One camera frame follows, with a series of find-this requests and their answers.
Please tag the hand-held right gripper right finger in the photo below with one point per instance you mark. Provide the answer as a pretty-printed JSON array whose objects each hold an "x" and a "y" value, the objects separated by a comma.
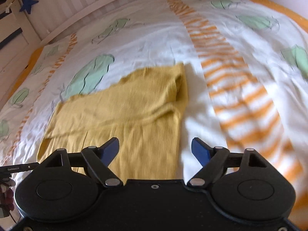
[{"x": 199, "y": 149}]

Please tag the yellow knit garment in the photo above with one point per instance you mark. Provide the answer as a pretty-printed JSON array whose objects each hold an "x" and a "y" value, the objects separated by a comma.
[{"x": 125, "y": 105}]

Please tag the white printed blanket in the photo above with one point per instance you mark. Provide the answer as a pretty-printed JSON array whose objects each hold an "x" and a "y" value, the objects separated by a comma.
[{"x": 149, "y": 48}]

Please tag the white slatted bed frame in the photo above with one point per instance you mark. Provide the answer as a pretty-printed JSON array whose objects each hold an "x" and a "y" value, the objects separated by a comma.
[{"x": 69, "y": 2}]

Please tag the white wooden cabinet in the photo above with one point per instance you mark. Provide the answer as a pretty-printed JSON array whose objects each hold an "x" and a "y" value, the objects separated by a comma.
[{"x": 14, "y": 43}]

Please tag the blue star decoration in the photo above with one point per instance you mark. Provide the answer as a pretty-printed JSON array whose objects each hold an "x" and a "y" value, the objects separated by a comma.
[{"x": 28, "y": 3}]

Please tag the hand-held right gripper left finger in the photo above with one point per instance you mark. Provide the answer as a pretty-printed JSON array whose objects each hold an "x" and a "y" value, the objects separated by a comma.
[{"x": 112, "y": 150}]

